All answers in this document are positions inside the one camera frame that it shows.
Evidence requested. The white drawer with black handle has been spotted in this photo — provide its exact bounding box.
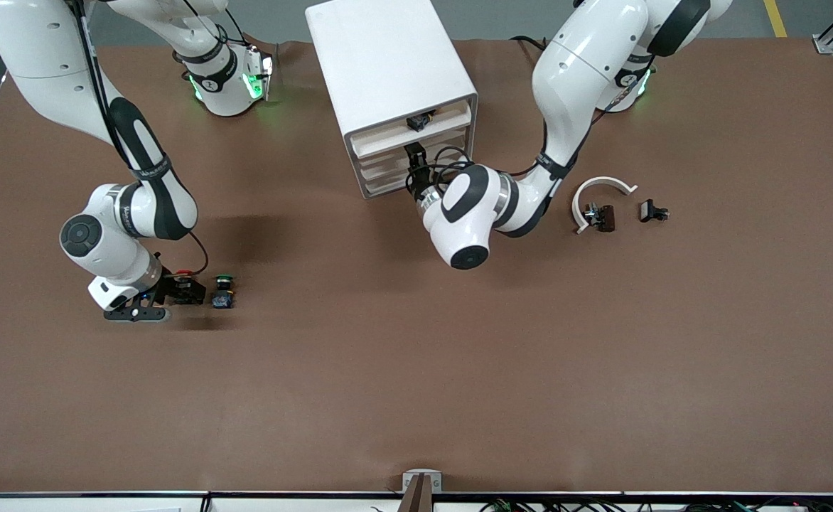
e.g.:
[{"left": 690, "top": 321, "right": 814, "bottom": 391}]
[{"left": 348, "top": 100, "right": 475, "bottom": 161}]

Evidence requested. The white plain drawer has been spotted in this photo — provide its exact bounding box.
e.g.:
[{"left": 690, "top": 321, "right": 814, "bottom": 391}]
[
  {"left": 363, "top": 153, "right": 474, "bottom": 199},
  {"left": 358, "top": 135, "right": 474, "bottom": 180}
]

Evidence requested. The green push button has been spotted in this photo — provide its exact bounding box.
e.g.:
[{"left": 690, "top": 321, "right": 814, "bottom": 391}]
[{"left": 211, "top": 273, "right": 238, "bottom": 310}]

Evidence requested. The white drawer cabinet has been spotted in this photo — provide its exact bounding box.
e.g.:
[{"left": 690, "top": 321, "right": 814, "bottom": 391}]
[{"left": 306, "top": 0, "right": 479, "bottom": 200}]

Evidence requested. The white curved plastic piece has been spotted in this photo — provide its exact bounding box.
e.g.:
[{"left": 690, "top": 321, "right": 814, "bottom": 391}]
[{"left": 571, "top": 176, "right": 638, "bottom": 235}]

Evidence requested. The black drawer handle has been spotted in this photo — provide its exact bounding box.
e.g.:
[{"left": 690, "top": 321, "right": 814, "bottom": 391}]
[{"left": 407, "top": 109, "right": 443, "bottom": 137}]

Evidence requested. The black left arm base cable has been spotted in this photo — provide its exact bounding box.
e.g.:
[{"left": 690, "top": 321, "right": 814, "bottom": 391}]
[{"left": 511, "top": 34, "right": 554, "bottom": 55}]

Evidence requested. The black arm base cable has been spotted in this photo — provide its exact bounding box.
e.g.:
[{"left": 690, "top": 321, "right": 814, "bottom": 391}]
[
  {"left": 511, "top": 34, "right": 554, "bottom": 55},
  {"left": 182, "top": 0, "right": 248, "bottom": 50}
]

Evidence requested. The dark brown switch component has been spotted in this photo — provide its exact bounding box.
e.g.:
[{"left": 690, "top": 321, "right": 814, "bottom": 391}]
[{"left": 584, "top": 203, "right": 617, "bottom": 233}]

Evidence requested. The black right arm base cable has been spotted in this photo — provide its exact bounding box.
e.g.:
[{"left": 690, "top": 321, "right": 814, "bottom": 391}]
[{"left": 182, "top": 0, "right": 248, "bottom": 50}]

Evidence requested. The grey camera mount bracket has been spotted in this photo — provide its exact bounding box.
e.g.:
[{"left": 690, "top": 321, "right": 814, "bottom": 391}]
[{"left": 398, "top": 469, "right": 444, "bottom": 512}]

